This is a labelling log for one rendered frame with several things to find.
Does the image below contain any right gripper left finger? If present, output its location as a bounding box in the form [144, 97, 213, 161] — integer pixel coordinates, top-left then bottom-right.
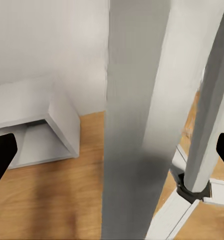
[0, 133, 18, 180]

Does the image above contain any camera tripod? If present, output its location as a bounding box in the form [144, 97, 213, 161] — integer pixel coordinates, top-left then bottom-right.
[101, 0, 224, 240]

